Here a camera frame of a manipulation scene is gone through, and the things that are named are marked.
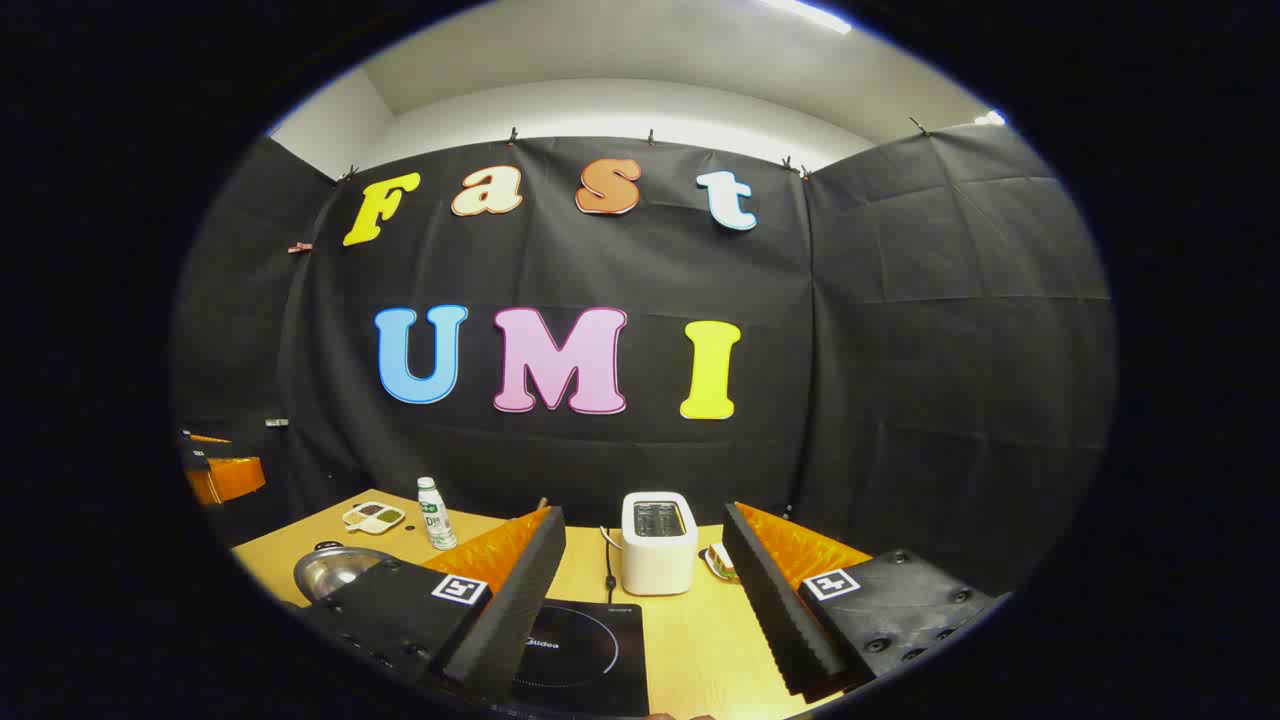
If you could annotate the white toaster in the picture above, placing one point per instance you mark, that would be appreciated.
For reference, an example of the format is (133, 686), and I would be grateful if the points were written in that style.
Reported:
(658, 560)

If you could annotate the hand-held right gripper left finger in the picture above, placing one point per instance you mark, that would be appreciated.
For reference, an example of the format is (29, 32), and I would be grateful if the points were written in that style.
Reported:
(505, 610)

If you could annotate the white bottle green label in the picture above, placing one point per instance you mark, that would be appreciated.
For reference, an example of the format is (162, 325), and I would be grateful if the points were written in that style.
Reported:
(437, 520)

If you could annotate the black induction cooktop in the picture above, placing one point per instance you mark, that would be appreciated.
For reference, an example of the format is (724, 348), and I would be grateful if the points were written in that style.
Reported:
(590, 655)

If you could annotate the white divided dish of beans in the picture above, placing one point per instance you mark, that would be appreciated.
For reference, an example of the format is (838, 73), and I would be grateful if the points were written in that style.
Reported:
(373, 516)

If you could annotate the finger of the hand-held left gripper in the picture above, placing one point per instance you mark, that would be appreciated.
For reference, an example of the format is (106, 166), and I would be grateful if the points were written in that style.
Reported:
(228, 478)
(195, 453)

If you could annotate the black backdrop cloth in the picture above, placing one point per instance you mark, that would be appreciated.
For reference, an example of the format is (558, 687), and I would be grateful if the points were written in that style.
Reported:
(900, 350)

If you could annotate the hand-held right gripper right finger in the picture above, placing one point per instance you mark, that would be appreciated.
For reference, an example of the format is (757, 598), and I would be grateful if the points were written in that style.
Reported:
(775, 610)

